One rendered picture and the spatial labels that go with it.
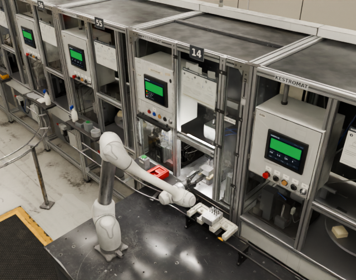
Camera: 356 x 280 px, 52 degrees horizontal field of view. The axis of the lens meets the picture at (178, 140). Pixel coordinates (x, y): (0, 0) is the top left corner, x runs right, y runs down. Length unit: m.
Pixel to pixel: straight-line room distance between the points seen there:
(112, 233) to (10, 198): 2.21
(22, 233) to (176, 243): 1.85
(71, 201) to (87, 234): 1.42
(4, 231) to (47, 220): 0.42
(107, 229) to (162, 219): 0.56
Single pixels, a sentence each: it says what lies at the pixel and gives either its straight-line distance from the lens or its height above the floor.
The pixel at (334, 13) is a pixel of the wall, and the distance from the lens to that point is 5.82.
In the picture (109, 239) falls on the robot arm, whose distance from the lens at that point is 2.65.
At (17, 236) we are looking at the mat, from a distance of 4.11.
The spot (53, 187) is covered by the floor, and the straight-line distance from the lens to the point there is 4.61.
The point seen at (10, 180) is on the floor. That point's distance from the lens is 4.92.
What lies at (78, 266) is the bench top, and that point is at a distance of 2.77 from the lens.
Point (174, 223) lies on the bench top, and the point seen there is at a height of 0.68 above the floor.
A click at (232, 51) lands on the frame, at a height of 2.01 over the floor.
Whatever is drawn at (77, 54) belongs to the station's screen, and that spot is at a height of 1.67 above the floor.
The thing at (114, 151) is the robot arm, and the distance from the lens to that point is 2.31.
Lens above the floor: 2.77
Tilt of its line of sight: 32 degrees down
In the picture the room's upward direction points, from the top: straight up
